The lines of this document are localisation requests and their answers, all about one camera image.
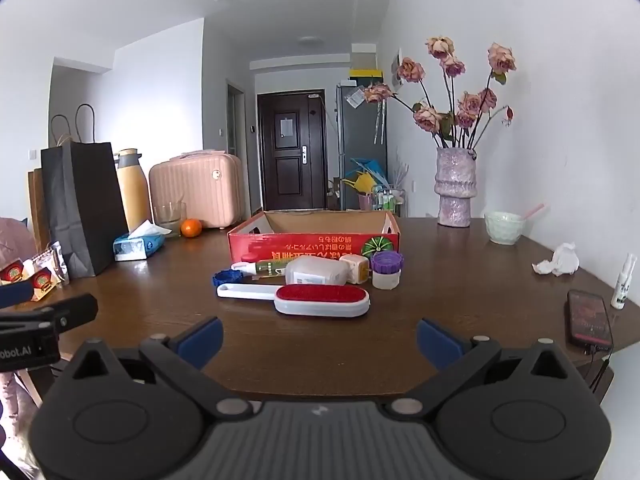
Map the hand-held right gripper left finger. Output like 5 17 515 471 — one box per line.
70 316 253 418

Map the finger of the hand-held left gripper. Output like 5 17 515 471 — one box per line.
0 280 35 309
0 294 99 333

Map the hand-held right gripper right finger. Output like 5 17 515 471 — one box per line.
384 317 568 417

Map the purple lidded plastic jar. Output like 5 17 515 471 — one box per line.
370 251 405 291

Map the green plastic tube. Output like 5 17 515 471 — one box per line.
231 258 291 277

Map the white plastic bottle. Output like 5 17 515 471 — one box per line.
284 257 349 286

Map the red cardboard box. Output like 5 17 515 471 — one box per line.
227 210 402 267

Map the red label snack packet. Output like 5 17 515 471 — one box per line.
25 255 60 303
0 258 26 286

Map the silver snack packet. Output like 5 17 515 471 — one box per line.
50 241 70 286

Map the person's pink clothing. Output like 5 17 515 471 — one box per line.
0 217 37 267

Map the blue tissue pack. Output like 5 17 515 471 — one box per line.
113 220 172 261

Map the brown paper bag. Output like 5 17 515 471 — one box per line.
27 167 51 256

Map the black paper bag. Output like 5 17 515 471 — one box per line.
41 104 130 278

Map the clear glass cup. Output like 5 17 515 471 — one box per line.
152 202 187 238

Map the yellow thermos flask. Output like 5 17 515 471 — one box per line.
116 148 152 233

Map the pale green bowl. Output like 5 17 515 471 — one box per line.
483 211 526 246

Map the crumpled white tissue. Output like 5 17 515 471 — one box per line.
531 242 581 277

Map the pink hard suitcase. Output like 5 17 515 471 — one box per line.
148 150 244 229

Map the pale purple ceramic vase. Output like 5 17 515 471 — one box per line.
434 147 478 228

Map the black smartphone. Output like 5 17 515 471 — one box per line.
566 289 614 347

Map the pale dried grass bunch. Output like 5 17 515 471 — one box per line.
392 152 414 187

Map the yellow plastic item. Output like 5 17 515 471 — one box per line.
342 172 376 195

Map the small white spray bottle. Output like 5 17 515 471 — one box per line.
610 253 640 310

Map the blue plastic item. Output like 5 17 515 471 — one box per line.
350 157 388 181

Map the dark brown entrance door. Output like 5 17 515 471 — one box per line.
256 91 327 211

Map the grey interior door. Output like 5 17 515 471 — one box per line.
226 82 247 173

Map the grey refrigerator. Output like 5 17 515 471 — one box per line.
335 83 388 211

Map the bunch of dried roses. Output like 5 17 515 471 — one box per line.
362 36 517 151

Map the yellow black box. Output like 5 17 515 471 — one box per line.
348 66 385 86

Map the wire rack with bottles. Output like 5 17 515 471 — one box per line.
371 185 406 218

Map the black charging cable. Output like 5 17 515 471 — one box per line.
582 344 614 396

